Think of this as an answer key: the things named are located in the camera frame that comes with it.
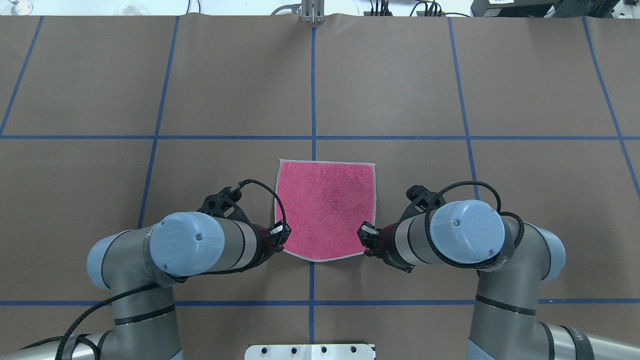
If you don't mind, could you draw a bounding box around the aluminium frame post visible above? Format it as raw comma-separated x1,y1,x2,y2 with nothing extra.
299,0,326,25

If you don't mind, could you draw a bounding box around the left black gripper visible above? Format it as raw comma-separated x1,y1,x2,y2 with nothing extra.
253,223,291,265

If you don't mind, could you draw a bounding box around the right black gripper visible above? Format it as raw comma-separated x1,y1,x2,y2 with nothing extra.
357,223,401,268

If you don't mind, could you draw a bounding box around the pink and grey towel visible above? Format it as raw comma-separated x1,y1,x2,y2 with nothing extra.
275,159,377,262

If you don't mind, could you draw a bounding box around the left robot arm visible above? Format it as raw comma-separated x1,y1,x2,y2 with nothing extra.
1,211,291,360

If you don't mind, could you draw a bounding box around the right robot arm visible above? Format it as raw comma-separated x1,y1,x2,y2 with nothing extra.
358,199,639,360

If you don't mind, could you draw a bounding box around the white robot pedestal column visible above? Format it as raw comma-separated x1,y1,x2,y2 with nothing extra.
244,343,377,360

